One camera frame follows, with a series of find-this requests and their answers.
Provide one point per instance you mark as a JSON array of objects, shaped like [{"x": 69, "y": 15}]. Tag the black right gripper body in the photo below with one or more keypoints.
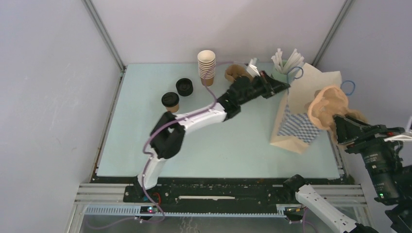
[{"x": 367, "y": 142}]

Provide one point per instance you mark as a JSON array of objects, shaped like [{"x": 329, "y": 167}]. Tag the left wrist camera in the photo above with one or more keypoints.
[{"x": 251, "y": 67}]

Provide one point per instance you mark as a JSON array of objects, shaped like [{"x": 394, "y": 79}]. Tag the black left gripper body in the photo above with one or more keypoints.
[{"x": 258, "y": 87}]

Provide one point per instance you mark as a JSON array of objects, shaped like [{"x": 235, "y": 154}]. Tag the paper takeout bag blue handles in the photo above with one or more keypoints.
[{"x": 293, "y": 131}]

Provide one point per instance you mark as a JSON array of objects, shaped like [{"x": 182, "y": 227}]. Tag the single brown paper cup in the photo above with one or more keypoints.
[{"x": 173, "y": 109}]

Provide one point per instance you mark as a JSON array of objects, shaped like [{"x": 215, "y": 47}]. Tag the black cup lid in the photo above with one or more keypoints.
[{"x": 170, "y": 99}]

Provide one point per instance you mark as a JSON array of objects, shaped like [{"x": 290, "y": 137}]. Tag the stack of brown paper cups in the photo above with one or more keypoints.
[{"x": 206, "y": 67}]

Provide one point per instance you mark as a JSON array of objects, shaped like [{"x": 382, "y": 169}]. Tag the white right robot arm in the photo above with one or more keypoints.
[{"x": 379, "y": 148}]

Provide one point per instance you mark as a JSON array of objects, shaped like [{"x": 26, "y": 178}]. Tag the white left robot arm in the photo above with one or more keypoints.
[{"x": 167, "y": 136}]

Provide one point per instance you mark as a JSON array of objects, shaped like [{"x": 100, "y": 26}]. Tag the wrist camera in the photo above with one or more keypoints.
[
  {"x": 406, "y": 136},
  {"x": 251, "y": 67}
]

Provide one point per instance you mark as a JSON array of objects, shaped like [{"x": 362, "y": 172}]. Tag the stack of black cup lids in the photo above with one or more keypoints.
[{"x": 184, "y": 87}]

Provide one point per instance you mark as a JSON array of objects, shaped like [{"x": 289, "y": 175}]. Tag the separated brown pulp cup carrier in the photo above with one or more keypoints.
[{"x": 327, "y": 102}]

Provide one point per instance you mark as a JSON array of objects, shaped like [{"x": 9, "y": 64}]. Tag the green straw holder cup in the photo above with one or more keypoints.
[{"x": 280, "y": 76}]

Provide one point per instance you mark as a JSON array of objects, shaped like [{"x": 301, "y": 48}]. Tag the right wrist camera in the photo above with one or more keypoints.
[{"x": 406, "y": 136}]

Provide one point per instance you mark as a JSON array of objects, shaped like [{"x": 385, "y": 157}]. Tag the bundle of white wrapped straws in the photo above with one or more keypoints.
[{"x": 282, "y": 66}]

